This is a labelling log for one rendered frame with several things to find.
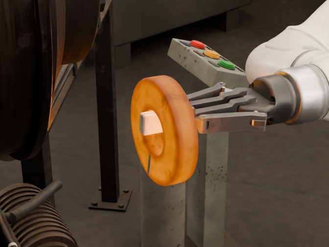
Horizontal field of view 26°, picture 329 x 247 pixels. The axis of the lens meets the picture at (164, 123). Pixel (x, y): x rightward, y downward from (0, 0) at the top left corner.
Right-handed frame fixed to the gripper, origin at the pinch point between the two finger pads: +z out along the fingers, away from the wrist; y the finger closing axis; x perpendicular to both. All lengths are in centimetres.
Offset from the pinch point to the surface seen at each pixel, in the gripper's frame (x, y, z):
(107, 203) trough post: -82, 98, -33
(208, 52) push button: -21, 66, -47
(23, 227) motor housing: -32.2, 26.9, 13.7
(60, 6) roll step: 24.3, -17.7, 21.1
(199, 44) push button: -21, 73, -48
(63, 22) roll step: 22.5, -17.3, 20.8
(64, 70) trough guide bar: -15, 55, -5
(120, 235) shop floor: -83, 81, -31
